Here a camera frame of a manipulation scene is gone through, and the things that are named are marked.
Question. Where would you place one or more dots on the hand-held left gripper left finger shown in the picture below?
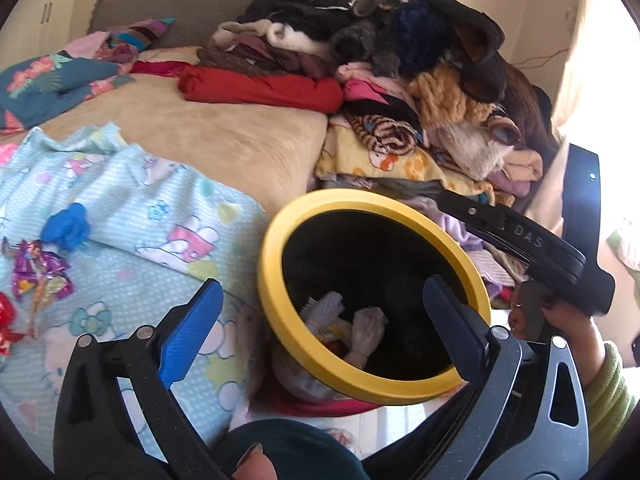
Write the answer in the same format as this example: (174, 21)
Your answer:
(187, 332)

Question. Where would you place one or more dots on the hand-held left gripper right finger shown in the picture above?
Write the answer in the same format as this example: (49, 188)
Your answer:
(457, 330)

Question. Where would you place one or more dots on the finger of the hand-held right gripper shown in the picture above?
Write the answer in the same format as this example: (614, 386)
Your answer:
(475, 212)

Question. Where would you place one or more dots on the black bin with yellow rim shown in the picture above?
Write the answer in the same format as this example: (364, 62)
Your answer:
(280, 270)

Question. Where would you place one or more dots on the purple foil wrapper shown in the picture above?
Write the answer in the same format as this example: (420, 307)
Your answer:
(40, 272)

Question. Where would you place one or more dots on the red snack packet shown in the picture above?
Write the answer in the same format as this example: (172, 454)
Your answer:
(9, 320)

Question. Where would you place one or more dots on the person's right forearm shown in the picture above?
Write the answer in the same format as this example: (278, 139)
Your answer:
(612, 390)

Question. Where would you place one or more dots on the person's right hand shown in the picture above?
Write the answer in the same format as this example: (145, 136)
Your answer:
(575, 340)

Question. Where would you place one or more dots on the person's left hand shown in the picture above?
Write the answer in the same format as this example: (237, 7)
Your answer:
(255, 465)

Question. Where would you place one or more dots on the lavender garment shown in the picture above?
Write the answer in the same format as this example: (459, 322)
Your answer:
(480, 255)

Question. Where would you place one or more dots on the yellow cartoon blanket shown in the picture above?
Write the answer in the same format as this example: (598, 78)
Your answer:
(380, 165)

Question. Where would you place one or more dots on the brown fur coat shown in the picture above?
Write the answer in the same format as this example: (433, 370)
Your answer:
(530, 105)

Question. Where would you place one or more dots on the brown striped fleece cloth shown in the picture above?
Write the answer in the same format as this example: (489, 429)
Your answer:
(390, 135)

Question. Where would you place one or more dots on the tan fuzzy sweater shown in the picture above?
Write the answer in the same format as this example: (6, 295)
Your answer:
(440, 95)

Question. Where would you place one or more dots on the light blue cartoon blanket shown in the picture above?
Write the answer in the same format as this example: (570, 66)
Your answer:
(125, 210)

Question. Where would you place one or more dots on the cream curtain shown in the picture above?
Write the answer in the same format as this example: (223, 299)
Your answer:
(600, 60)

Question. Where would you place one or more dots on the pink garment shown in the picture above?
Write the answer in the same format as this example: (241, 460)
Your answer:
(370, 87)

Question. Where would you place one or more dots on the black coat with brown lining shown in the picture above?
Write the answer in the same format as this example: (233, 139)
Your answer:
(465, 30)

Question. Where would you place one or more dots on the navy fuzzy garment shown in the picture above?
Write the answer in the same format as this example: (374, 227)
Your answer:
(417, 22)

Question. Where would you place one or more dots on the grey fuzzy garment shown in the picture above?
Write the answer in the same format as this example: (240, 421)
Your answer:
(360, 45)

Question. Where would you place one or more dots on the grey purple knitted cloth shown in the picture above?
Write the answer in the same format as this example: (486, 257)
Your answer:
(375, 2)

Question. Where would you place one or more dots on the red folded garment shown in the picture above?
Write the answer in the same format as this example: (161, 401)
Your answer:
(260, 90)

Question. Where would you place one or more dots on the pink cartoon blanket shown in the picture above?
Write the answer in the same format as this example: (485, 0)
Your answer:
(7, 154)

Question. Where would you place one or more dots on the white fleece cloth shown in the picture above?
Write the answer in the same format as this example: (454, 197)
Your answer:
(280, 37)

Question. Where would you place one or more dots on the dark red cloth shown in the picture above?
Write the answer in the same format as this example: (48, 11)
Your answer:
(160, 66)

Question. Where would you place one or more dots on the brown dotted cloth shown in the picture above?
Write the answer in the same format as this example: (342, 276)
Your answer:
(250, 60)

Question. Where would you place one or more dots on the blue floral quilt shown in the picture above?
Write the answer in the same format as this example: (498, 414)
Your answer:
(60, 85)

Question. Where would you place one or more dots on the striped pillow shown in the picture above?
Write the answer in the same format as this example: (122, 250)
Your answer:
(142, 35)

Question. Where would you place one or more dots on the light pink cloth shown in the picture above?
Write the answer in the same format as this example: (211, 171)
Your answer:
(85, 45)

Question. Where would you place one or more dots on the grey headboard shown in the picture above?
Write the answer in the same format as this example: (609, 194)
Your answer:
(200, 5)

